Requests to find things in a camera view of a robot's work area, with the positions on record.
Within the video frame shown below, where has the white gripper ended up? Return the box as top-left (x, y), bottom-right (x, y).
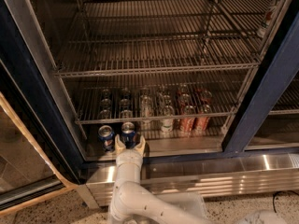
top-left (115, 134), bottom-right (146, 182)

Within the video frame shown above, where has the blue pepsi can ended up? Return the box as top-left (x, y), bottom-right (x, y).
top-left (121, 122), bottom-right (136, 148)
top-left (98, 125), bottom-right (115, 152)

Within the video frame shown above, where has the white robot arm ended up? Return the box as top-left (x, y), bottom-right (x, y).
top-left (109, 134), bottom-right (216, 224)

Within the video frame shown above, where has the white green soda can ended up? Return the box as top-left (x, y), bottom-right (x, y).
top-left (161, 105), bottom-right (174, 133)

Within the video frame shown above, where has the red soda can left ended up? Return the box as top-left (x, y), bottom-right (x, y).
top-left (179, 105), bottom-right (195, 133)

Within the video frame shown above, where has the red soda can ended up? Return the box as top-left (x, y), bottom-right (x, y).
top-left (179, 105), bottom-right (195, 133)
top-left (194, 105), bottom-right (211, 132)

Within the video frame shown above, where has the red soda can right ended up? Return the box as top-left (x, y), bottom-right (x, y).
top-left (194, 105), bottom-right (211, 132)

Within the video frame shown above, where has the glass fridge door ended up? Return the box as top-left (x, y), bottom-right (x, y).
top-left (0, 64), bottom-right (77, 217)

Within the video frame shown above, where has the steel fridge base panel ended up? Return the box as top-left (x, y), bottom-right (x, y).
top-left (81, 153), bottom-right (299, 207)

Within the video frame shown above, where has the clear bottle on shelf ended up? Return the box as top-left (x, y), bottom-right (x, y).
top-left (257, 0), bottom-right (280, 38)

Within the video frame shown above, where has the clear plastic bin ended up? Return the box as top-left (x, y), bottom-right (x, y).
top-left (107, 193), bottom-right (210, 224)

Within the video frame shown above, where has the lower wire fridge shelf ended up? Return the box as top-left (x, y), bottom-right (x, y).
top-left (76, 82), bottom-right (237, 125)

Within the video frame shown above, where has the wire fridge shelf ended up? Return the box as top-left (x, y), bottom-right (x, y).
top-left (55, 0), bottom-right (270, 77)
top-left (76, 82), bottom-right (237, 125)

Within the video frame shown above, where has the upper wire fridge shelf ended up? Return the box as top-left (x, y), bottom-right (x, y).
top-left (55, 0), bottom-right (270, 77)

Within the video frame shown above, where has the black floor cable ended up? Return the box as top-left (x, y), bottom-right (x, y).
top-left (272, 189), bottom-right (299, 224)

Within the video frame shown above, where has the blue fridge centre post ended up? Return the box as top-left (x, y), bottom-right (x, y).
top-left (222, 0), bottom-right (299, 154)

